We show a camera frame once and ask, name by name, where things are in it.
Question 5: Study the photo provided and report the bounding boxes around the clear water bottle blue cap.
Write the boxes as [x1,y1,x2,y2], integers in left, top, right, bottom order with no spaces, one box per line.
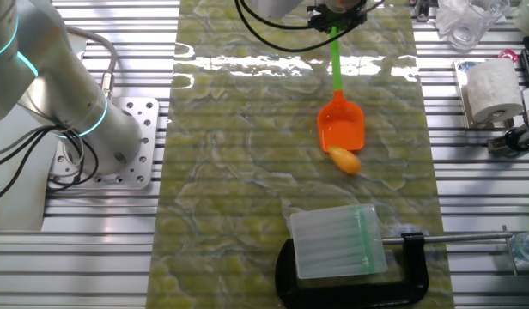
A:
[508,229,529,272]

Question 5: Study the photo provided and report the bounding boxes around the translucent plastic box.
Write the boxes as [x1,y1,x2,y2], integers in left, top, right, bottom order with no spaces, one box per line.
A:
[289,203,389,281]

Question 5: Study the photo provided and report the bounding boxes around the thick grey base cable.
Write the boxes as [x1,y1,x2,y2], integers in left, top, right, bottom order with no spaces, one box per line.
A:
[64,25,119,100]

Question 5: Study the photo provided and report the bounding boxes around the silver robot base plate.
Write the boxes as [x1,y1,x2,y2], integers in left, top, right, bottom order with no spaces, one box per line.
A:
[47,96,161,191]

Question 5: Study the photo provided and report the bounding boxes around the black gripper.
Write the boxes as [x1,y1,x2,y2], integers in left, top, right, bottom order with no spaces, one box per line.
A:
[306,0,369,33]

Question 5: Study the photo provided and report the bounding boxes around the orange green toy shovel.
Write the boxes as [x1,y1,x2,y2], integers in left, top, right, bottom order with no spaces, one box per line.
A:
[316,0,366,154]

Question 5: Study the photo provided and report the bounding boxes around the green marble pattern mat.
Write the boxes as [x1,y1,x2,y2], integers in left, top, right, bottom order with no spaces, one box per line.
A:
[144,0,455,309]

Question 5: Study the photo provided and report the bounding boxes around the small dark metal bracket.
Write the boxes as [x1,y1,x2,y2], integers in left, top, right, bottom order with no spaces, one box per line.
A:
[411,0,433,23]

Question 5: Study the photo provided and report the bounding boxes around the black C-clamp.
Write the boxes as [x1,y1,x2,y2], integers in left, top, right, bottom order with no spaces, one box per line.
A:
[274,225,520,309]

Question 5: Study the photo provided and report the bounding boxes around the pink plastic object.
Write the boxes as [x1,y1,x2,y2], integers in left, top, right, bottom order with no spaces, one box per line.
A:
[497,48,520,64]

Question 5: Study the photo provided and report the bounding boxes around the black base cable bundle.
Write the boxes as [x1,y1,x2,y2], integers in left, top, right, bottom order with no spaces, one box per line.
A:
[0,124,100,206]

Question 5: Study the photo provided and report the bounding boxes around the yellow toy mango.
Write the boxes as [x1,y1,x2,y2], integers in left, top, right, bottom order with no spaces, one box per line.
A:
[327,145,362,176]

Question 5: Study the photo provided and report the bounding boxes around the pale round container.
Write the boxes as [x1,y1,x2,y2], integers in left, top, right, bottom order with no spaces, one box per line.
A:
[512,0,529,38]

